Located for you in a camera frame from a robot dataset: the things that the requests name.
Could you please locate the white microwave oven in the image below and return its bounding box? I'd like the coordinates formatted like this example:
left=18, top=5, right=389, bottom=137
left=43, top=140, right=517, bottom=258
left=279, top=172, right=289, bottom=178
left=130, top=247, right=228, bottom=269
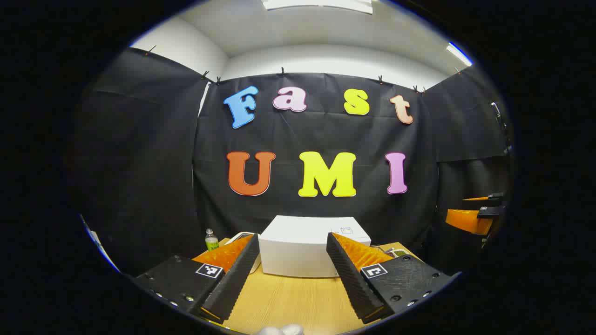
left=258, top=215, right=372, bottom=278

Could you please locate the ceiling light panel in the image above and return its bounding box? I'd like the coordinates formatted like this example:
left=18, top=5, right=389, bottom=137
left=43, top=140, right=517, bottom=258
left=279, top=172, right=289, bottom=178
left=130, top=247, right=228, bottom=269
left=446, top=42, right=474, bottom=67
left=261, top=0, right=374, bottom=14

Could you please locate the white toaster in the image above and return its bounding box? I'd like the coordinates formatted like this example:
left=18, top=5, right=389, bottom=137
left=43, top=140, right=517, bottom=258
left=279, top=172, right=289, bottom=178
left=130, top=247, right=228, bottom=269
left=223, top=231, right=262, bottom=274

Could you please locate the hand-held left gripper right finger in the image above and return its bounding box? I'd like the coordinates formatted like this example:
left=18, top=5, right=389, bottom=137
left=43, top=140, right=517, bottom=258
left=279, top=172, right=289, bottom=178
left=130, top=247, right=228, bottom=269
left=326, top=232, right=454, bottom=325

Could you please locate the black backdrop cloth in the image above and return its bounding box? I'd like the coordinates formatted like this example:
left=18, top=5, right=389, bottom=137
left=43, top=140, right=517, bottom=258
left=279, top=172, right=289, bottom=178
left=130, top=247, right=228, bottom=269
left=70, top=47, right=513, bottom=280

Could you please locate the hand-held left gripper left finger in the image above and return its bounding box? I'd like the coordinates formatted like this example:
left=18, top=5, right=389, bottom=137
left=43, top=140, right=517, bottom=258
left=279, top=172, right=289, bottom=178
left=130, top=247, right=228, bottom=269
left=133, top=234, right=260, bottom=323

